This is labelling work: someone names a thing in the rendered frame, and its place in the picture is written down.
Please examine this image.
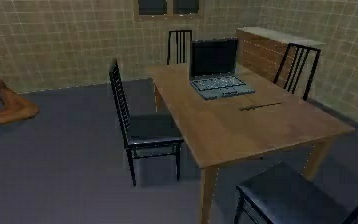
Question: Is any black laptop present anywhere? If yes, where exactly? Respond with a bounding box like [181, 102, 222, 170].
[188, 37, 256, 101]

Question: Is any brown wooden table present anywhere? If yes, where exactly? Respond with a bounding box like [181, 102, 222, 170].
[146, 62, 356, 224]

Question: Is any dark window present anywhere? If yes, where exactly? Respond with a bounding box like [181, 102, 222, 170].
[133, 0, 205, 22]

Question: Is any brown wooden sideboard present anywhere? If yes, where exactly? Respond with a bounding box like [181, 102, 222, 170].
[235, 26, 327, 100]

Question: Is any thin black pen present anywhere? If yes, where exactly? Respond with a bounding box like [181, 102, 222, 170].
[238, 101, 284, 112]

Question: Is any black slat-back chair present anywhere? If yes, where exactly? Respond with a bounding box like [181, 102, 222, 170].
[108, 58, 185, 188]
[272, 42, 322, 102]
[233, 161, 358, 224]
[166, 29, 194, 66]

